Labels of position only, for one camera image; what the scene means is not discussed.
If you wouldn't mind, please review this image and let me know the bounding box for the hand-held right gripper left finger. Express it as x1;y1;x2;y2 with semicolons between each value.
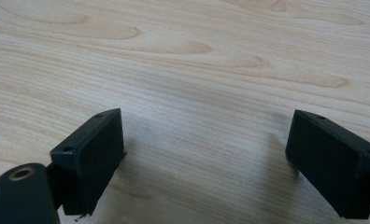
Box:
50;107;127;217

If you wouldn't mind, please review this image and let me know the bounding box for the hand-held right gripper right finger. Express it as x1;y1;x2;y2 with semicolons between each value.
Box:
285;109;370;220

